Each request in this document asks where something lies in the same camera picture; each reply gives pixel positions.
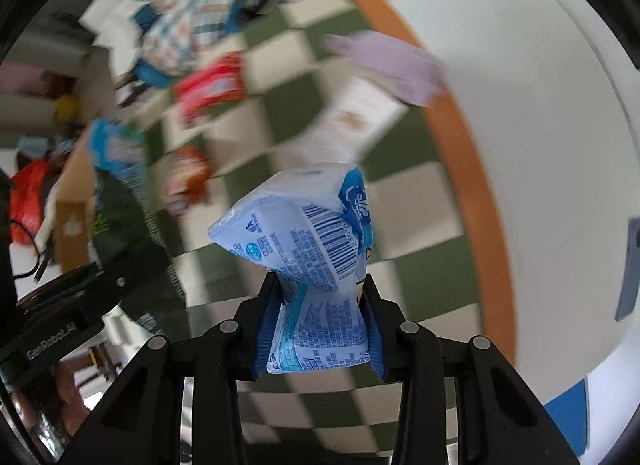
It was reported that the green and white checkered mat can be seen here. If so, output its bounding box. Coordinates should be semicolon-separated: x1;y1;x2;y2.
100;0;503;465

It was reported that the yellow round object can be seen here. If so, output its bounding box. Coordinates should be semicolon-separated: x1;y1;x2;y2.
55;95;82;124

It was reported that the red plastic bag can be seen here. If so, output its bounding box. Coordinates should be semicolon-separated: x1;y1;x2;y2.
9;157;54;247

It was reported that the person's left hand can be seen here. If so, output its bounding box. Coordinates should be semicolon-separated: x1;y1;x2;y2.
15;360;93;451

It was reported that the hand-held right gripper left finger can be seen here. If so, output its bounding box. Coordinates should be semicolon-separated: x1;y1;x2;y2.
57;272;287;465

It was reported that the blue and white tissue pack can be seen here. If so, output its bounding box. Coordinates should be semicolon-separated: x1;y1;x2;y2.
207;163;373;374

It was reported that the dark green packet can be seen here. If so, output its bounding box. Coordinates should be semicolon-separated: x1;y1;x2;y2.
92;170;190;337

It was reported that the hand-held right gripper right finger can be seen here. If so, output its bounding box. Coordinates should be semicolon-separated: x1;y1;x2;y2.
361;275;582;465

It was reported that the orange packet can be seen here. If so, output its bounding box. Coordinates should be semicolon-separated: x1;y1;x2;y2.
161;146;212;216

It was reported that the blue and white packet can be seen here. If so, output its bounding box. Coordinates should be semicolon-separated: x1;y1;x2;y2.
87;119;149;182

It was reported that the cardboard box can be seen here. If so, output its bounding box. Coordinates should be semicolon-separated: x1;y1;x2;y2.
46;139;102;272

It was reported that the light purple cloth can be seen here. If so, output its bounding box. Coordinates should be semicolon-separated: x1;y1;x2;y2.
325;31;448;108

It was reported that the white bin with orange rim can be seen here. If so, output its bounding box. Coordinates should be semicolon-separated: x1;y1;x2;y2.
340;0;640;461

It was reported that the plaid cloth bag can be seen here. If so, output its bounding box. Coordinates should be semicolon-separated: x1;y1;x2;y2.
131;0;242;89

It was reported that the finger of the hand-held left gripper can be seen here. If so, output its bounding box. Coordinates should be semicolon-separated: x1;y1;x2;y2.
100;245;173;318

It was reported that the red packet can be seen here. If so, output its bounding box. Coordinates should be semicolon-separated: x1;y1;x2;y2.
175;52;248;119

